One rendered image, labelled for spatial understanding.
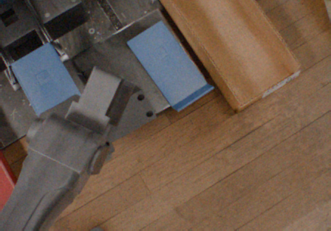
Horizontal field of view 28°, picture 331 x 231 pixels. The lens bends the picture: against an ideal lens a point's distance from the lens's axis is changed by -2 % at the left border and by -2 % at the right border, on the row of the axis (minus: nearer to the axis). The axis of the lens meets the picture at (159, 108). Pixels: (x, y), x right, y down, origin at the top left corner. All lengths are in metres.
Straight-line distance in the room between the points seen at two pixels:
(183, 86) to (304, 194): 0.27
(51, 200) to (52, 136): 0.08
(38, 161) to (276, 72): 0.53
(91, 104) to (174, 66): 0.34
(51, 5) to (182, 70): 0.24
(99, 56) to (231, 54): 0.22
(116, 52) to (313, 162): 0.38
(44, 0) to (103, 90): 0.35
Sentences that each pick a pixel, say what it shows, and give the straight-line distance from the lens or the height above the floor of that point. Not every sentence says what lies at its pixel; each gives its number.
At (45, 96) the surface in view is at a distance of 1.04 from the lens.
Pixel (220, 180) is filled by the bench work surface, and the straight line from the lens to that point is 1.09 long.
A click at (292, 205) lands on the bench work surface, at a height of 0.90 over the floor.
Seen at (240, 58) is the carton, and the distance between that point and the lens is 1.13.
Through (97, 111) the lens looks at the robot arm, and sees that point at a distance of 0.79.
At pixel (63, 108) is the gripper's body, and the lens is 0.91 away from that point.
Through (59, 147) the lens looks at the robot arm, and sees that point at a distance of 0.73.
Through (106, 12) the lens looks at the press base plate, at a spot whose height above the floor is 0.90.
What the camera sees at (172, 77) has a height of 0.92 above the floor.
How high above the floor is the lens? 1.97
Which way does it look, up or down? 75 degrees down
